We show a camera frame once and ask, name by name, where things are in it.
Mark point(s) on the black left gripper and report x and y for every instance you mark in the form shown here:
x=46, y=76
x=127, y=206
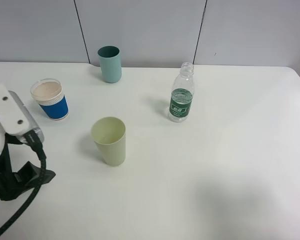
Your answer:
x=27, y=176

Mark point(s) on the light green plastic cup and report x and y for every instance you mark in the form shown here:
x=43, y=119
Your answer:
x=109, y=135

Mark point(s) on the clear bottle green label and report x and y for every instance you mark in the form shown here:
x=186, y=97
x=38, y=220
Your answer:
x=182, y=93

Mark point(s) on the blue paper cup clear lid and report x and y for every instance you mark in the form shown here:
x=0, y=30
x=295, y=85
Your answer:
x=49, y=95

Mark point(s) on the teal plastic cup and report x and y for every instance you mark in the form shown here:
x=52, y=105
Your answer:
x=110, y=63

